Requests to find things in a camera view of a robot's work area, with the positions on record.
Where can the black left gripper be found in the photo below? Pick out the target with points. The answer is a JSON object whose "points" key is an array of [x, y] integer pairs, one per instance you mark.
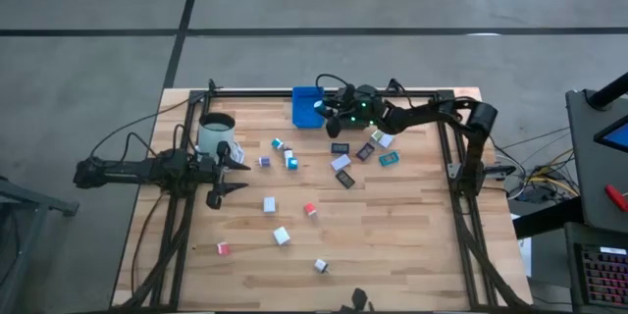
{"points": [[211, 174]]}

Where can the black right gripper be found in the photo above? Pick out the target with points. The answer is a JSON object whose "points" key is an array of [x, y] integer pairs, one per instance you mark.
{"points": [[363, 110]]}

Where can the small light blue object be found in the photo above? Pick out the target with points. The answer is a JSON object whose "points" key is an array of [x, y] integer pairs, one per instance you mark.
{"points": [[319, 106]]}

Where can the purple wall charger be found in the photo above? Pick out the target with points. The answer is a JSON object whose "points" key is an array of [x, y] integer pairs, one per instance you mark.
{"points": [[265, 161]]}

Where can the small white wall charger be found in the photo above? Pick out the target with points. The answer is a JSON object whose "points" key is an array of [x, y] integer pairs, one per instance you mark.
{"points": [[269, 204]]}

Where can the green small display module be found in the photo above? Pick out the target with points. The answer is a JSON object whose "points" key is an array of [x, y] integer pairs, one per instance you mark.
{"points": [[377, 136]]}

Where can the teal wall charger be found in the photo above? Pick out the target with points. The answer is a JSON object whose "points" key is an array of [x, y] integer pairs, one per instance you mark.
{"points": [[277, 143]]}

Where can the blue wall charger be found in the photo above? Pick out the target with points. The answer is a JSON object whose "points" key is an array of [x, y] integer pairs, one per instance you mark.
{"points": [[293, 164]]}

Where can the teal small display module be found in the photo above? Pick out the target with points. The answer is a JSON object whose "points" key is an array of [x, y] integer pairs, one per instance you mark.
{"points": [[388, 158]]}

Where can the large white wall charger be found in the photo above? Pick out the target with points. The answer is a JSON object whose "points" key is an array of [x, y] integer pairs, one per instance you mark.
{"points": [[281, 236]]}

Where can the red wall charger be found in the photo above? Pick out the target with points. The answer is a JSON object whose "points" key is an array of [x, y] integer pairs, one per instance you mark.
{"points": [[224, 248], [309, 209]]}

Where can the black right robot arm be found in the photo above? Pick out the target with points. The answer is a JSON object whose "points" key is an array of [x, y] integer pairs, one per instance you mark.
{"points": [[427, 113]]}

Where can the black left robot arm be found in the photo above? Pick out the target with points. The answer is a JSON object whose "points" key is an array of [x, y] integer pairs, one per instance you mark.
{"points": [[127, 171]]}

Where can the blue plastic basket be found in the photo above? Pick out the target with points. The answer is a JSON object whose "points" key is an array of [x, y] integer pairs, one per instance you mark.
{"points": [[304, 108]]}

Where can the white cylindrical container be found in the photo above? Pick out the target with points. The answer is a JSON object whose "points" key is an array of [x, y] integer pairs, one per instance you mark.
{"points": [[208, 137]]}

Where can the purple small display module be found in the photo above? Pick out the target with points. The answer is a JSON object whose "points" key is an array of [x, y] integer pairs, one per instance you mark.
{"points": [[365, 151]]}

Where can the grey metal table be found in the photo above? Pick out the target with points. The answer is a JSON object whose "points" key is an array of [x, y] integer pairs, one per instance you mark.
{"points": [[29, 201]]}

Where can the black desk leg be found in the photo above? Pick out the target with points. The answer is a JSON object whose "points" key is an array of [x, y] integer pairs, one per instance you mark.
{"points": [[544, 218]]}

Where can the white paper sheet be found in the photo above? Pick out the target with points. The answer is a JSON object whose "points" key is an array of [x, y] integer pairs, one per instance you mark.
{"points": [[525, 255]]}

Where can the grey desk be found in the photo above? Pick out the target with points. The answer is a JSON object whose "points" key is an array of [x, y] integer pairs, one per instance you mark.
{"points": [[586, 167]]}

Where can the black pole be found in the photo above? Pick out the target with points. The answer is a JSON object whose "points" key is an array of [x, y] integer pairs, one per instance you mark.
{"points": [[608, 92]]}

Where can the monitor with blue screen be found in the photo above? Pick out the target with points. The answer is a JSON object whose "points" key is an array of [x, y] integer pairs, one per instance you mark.
{"points": [[618, 136]]}

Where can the red hand tool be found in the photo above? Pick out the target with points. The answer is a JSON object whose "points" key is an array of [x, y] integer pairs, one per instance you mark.
{"points": [[615, 197]]}

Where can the keyboard with colourful keys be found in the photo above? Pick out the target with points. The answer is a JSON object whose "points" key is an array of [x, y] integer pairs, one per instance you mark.
{"points": [[603, 275]]}

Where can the black aluminium table frame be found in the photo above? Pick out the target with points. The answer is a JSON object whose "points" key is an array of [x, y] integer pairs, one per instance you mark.
{"points": [[422, 93]]}

